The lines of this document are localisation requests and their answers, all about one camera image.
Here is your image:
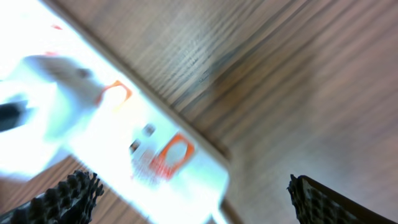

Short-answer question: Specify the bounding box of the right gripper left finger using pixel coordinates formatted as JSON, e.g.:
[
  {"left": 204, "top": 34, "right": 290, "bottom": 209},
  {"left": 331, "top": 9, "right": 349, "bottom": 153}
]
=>
[{"left": 1, "top": 170, "right": 104, "bottom": 224}]

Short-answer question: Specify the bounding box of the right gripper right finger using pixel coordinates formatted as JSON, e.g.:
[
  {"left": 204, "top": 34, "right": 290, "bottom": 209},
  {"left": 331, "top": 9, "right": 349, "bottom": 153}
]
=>
[{"left": 287, "top": 175, "right": 396, "bottom": 224}]

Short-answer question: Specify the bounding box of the white power strip cord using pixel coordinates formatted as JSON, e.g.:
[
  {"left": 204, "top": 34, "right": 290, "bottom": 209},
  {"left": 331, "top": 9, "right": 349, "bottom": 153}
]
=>
[{"left": 211, "top": 208, "right": 229, "bottom": 224}]

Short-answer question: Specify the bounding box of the white power strip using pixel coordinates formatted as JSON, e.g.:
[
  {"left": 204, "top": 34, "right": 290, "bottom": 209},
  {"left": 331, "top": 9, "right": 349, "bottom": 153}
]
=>
[{"left": 1, "top": 1, "right": 230, "bottom": 223}]

